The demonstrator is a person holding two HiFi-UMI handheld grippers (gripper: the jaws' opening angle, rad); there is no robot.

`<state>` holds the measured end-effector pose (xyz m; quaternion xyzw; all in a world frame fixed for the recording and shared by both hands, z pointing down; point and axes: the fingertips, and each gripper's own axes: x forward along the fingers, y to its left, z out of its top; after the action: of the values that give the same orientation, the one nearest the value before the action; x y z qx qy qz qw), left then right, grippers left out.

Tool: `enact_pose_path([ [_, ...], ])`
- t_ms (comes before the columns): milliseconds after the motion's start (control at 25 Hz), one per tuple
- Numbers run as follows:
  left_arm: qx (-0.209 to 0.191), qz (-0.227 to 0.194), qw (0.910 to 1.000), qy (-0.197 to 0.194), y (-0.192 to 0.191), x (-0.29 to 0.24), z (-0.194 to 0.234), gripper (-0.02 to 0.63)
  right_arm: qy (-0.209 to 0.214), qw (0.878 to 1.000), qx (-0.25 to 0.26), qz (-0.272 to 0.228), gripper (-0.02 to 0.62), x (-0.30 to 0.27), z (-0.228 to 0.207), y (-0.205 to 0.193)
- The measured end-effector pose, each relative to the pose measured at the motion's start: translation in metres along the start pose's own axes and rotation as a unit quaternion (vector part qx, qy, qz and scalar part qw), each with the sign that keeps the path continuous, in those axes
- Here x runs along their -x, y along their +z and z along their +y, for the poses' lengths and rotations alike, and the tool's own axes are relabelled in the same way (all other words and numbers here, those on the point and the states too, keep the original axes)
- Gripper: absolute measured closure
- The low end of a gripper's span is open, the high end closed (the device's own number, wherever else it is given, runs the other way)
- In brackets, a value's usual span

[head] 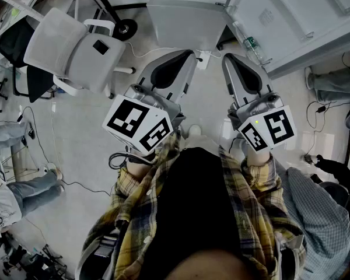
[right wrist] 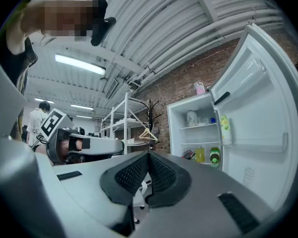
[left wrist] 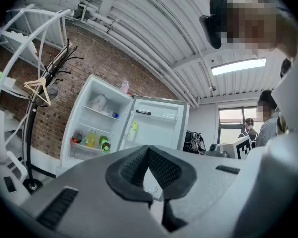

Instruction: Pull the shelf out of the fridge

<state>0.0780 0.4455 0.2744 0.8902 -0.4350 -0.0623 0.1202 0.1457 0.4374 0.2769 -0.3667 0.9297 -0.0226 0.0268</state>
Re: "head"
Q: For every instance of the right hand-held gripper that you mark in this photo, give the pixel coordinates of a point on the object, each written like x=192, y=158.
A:
x=277, y=127

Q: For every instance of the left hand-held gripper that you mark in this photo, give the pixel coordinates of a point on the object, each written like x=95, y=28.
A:
x=125, y=121

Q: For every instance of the person's left forearm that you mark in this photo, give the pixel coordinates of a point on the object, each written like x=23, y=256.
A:
x=138, y=168

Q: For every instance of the person's right forearm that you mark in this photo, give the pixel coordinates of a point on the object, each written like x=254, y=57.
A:
x=258, y=159

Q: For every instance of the white fridge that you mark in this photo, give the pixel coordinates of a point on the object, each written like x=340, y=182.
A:
x=186, y=22

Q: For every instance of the clear water bottle green label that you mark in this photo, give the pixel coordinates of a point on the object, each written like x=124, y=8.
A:
x=252, y=48

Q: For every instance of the white power strip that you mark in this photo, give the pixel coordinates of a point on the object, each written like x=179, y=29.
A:
x=203, y=59

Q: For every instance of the white shoe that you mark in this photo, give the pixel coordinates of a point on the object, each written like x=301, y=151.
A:
x=195, y=130

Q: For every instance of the black smartphone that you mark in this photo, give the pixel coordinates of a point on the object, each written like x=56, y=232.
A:
x=101, y=47

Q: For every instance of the beige trousers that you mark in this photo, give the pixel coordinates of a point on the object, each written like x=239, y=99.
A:
x=201, y=143

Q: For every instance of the black coat rack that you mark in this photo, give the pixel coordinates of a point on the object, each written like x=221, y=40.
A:
x=116, y=13

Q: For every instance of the white office chair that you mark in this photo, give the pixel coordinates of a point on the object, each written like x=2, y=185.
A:
x=67, y=48

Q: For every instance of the black top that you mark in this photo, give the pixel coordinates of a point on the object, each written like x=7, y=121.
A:
x=192, y=200

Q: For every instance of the yellow plaid shirt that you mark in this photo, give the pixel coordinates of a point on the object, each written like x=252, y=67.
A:
x=140, y=209

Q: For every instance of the black office chair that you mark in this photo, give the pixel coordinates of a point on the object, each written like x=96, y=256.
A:
x=14, y=45

